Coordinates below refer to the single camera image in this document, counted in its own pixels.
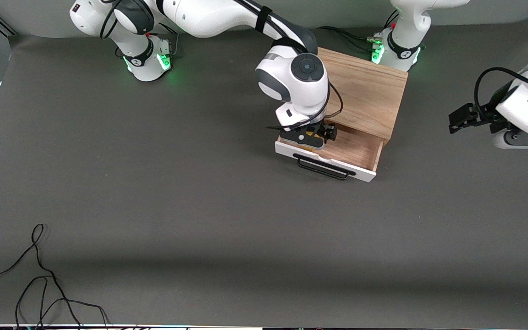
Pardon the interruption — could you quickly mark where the white-fronted wooden drawer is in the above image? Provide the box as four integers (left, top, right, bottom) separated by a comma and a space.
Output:
275, 120, 386, 183

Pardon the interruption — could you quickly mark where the black metal drawer handle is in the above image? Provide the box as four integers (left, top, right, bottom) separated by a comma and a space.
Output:
293, 153, 357, 181

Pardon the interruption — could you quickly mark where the light wooden cabinet box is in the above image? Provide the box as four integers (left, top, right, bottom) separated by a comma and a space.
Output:
317, 47, 409, 140

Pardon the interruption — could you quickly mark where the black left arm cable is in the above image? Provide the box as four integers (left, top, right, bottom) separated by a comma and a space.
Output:
474, 67, 528, 110

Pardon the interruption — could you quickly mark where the black base cable with connectors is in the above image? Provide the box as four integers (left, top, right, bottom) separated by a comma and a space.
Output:
317, 26, 381, 49

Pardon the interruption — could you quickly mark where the black cable strap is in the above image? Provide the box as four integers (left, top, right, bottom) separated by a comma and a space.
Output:
255, 6, 273, 33

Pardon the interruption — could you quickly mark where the short black base cable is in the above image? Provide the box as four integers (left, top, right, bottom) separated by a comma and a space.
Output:
154, 23, 180, 58

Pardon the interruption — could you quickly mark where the thin black cable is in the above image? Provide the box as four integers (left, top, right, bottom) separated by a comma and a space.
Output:
0, 224, 83, 330
15, 276, 110, 330

